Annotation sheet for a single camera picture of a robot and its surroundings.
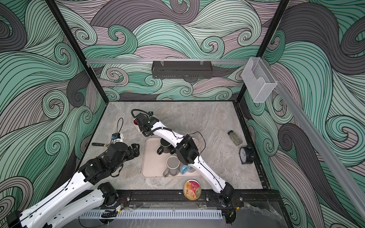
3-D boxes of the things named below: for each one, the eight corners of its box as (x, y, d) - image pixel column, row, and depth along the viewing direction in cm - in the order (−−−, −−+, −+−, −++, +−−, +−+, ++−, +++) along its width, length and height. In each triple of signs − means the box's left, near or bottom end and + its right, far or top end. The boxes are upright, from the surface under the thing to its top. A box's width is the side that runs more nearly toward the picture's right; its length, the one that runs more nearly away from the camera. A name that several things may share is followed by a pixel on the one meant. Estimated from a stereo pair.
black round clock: (242, 165, 87) (248, 159, 79) (238, 152, 93) (243, 144, 85) (249, 165, 87) (256, 159, 79) (245, 152, 93) (251, 144, 85)
